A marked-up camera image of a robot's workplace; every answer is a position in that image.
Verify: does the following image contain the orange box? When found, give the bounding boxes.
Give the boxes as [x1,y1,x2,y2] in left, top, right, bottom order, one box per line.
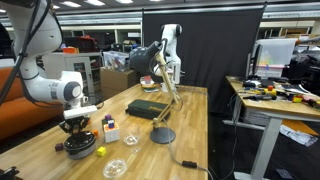
[63,46,80,55]

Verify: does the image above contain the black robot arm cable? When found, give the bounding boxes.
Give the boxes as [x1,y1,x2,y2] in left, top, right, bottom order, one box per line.
[0,0,105,109]

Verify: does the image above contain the lamp cable with switch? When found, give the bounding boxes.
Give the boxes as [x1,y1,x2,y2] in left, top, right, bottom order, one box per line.
[165,138,214,180]

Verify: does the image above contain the small black box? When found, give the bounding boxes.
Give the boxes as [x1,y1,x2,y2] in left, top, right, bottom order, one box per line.
[242,79,257,89]

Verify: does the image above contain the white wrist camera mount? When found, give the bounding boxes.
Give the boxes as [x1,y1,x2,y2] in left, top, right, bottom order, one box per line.
[63,104,98,120]

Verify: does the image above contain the black handheld tool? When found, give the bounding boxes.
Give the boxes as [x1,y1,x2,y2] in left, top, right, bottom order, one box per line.
[242,94,278,102]

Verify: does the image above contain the flat colourful tray stack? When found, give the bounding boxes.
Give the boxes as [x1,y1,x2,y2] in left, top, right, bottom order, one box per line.
[141,85,161,94]

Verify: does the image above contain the wooden side desk white legs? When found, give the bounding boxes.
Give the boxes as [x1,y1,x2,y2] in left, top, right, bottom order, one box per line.
[222,75,320,180]

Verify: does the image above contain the clear plastic storage bin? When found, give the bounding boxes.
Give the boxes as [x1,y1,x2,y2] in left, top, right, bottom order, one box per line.
[102,50,132,73]

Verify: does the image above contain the computer monitor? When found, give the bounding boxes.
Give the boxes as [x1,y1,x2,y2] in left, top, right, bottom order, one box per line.
[245,37,298,80]

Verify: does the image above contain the black camera clamp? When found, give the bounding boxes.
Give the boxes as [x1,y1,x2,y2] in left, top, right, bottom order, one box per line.
[0,165,21,180]

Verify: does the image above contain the brown cardboard box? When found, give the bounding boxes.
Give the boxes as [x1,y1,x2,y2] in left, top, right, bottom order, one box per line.
[99,67,141,101]

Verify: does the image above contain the big white Rubik's cube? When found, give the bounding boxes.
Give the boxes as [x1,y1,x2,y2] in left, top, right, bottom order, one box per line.
[103,121,121,144]

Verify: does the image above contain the clear drinking glass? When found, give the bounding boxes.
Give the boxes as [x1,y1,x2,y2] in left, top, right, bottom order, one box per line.
[122,123,142,154]

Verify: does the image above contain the wooden desk lamp grey shade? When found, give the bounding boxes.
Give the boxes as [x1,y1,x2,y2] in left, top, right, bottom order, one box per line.
[129,40,184,145]

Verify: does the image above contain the colourful small toy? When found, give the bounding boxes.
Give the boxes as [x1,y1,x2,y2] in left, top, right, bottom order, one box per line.
[291,94,304,104]

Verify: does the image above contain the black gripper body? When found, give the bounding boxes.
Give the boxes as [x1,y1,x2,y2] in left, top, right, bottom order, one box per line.
[67,115,85,129]

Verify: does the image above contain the grey pot with black lid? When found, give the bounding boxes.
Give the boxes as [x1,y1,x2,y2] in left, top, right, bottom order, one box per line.
[63,130,97,160]

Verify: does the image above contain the dark green flat case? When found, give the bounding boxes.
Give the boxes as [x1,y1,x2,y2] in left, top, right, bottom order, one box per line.
[125,99,172,121]

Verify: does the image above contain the white papers under desk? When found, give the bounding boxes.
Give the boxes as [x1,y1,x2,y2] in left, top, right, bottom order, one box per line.
[279,123,319,148]

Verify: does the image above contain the orange sofa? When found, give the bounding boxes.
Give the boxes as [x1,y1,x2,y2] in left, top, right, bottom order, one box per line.
[0,68,68,141]

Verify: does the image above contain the clear glass dish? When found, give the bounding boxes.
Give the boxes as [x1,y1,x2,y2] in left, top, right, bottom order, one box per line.
[102,158,128,179]

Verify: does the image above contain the yellow wooden block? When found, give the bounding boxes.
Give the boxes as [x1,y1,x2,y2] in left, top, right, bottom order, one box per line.
[96,146,108,158]

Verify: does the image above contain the black curtain screen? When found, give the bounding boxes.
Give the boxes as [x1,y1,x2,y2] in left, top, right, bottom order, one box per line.
[141,3,268,116]

